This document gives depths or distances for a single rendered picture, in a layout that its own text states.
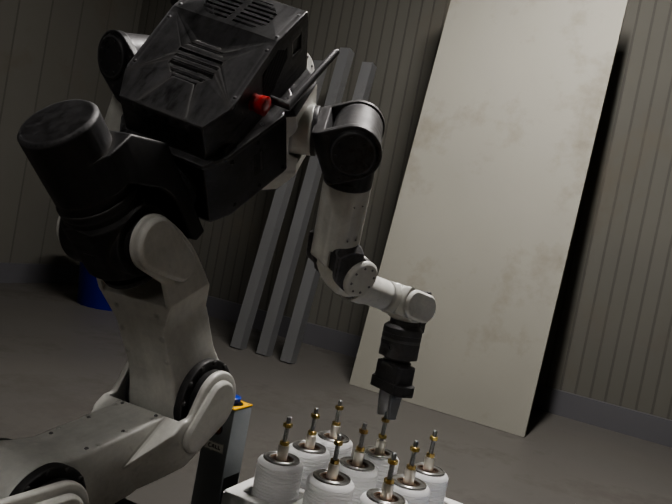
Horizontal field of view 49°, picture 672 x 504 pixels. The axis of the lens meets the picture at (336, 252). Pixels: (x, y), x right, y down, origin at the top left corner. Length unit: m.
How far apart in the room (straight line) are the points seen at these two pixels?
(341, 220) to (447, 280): 2.05
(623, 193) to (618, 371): 0.85
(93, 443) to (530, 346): 2.32
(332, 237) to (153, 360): 0.38
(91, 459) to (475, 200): 2.52
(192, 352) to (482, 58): 2.64
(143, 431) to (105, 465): 0.08
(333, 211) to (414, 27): 2.97
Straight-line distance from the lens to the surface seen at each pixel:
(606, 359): 3.77
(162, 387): 1.29
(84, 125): 1.02
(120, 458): 1.23
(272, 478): 1.52
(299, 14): 1.25
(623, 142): 3.81
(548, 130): 3.44
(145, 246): 1.08
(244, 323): 3.77
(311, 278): 3.64
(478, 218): 3.37
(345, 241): 1.35
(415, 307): 1.58
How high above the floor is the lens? 0.76
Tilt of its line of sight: 3 degrees down
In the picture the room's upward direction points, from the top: 11 degrees clockwise
